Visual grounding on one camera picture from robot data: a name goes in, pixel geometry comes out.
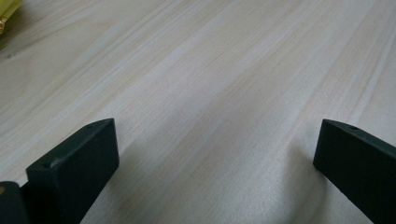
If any yellow packet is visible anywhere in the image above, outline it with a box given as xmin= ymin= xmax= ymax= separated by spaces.
xmin=0 ymin=0 xmax=23 ymax=35

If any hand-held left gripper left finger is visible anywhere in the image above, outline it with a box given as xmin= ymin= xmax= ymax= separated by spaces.
xmin=25 ymin=118 xmax=120 ymax=224

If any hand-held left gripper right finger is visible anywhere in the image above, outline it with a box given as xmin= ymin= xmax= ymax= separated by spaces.
xmin=313 ymin=119 xmax=396 ymax=224

